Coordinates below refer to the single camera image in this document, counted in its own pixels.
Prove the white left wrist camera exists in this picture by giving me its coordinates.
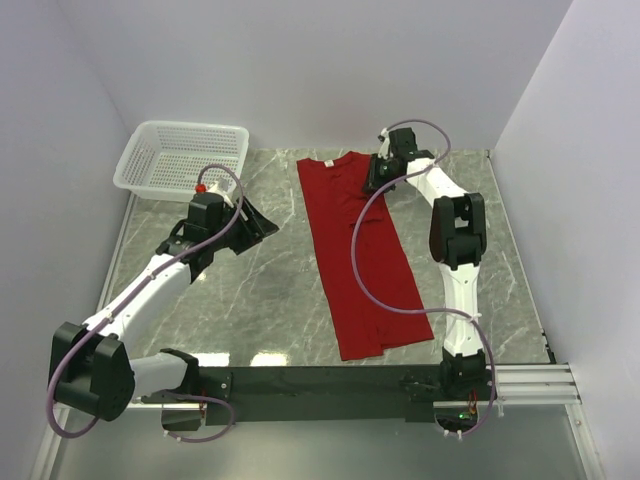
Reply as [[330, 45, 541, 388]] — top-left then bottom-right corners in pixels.
[[195, 179, 234, 207]]

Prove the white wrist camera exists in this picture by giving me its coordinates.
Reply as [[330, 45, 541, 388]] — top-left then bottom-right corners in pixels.
[[195, 179, 234, 207], [378, 128, 393, 159]]

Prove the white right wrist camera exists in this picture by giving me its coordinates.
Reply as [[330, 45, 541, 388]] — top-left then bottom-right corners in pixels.
[[378, 128, 393, 159]]

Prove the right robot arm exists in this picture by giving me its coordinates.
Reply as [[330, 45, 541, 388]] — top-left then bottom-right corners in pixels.
[[350, 120, 494, 399]]

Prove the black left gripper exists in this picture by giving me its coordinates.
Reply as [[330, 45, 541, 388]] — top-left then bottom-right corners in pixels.
[[209, 195, 279, 255]]

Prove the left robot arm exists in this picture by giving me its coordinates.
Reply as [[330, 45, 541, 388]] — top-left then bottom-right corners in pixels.
[[47, 192, 279, 421]]

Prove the white plastic basket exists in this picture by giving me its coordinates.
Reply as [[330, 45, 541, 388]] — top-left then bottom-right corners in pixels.
[[113, 120, 249, 202]]

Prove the aluminium frame rail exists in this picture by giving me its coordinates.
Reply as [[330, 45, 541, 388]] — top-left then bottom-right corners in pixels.
[[53, 148, 151, 410]]

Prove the red t shirt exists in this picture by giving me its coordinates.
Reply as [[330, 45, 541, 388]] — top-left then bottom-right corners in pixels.
[[296, 152, 434, 361]]

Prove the black base beam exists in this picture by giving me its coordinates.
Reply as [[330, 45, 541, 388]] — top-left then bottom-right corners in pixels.
[[139, 363, 500, 427]]

